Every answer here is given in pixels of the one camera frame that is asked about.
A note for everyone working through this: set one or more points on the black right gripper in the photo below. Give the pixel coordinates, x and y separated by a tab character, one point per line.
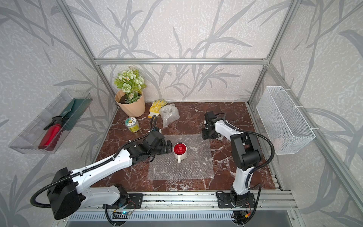
204	135

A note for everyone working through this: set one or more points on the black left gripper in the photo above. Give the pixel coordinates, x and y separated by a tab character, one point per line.
164	150

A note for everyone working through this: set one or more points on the white mug red inside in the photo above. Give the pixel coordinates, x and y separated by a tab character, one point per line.
180	152

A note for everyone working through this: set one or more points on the clear bubble wrap sheet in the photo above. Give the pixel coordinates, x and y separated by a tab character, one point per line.
169	114
198	163

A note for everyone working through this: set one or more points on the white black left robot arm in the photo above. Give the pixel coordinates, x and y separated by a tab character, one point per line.
71	190

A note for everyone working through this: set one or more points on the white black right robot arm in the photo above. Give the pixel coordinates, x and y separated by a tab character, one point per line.
246	152

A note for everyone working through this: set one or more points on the small green labelled tin can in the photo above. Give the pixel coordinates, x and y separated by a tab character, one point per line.
132	124

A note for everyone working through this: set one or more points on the yellow white work glove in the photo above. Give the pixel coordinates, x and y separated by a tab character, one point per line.
156	107

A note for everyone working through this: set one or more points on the beige flower pot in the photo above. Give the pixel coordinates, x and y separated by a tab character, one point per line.
135	109

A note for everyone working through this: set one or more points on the green white artificial flowers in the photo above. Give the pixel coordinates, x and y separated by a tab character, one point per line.
131	83

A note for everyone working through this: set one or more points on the red black spray bottle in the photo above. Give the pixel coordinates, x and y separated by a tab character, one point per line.
53	133

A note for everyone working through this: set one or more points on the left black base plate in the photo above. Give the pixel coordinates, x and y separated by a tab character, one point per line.
130	201

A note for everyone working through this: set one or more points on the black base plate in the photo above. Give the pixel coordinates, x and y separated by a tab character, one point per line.
232	200
130	201

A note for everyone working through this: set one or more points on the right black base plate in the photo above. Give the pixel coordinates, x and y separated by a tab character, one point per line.
232	200

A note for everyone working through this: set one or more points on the white wire mesh basket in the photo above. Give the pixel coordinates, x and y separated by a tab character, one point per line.
283	121

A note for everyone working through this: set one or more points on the aluminium mounting rail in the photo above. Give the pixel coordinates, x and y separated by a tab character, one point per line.
186	200

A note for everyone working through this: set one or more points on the clear plastic wall tray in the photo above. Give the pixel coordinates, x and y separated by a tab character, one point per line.
28	140

